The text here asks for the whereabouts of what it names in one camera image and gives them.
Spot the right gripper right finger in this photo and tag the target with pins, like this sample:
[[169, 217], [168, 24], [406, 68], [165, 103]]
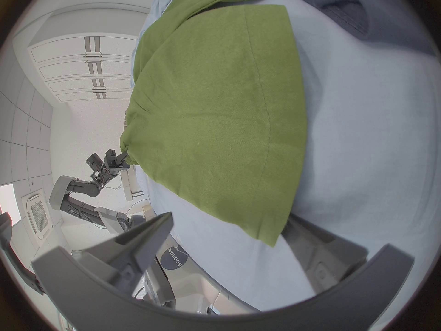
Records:
[[324, 257]]

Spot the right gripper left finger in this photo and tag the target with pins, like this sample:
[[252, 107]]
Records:
[[144, 243]]

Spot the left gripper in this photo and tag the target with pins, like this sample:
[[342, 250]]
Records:
[[115, 164]]

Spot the green shorts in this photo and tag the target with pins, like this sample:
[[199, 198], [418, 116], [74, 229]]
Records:
[[220, 116]]

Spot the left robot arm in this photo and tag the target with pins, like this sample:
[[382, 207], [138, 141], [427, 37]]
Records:
[[86, 188]]

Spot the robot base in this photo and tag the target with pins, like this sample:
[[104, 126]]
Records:
[[186, 281]]

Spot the bed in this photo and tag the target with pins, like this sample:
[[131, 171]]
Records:
[[361, 150]]

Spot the dark blue garment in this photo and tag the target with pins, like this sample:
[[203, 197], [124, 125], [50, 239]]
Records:
[[344, 5]]

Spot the white ceiling air conditioner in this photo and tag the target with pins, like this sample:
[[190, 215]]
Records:
[[38, 217]]

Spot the white wardrobe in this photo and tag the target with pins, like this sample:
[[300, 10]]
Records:
[[62, 52]]

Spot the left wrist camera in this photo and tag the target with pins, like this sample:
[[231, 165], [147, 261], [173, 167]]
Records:
[[93, 161]]

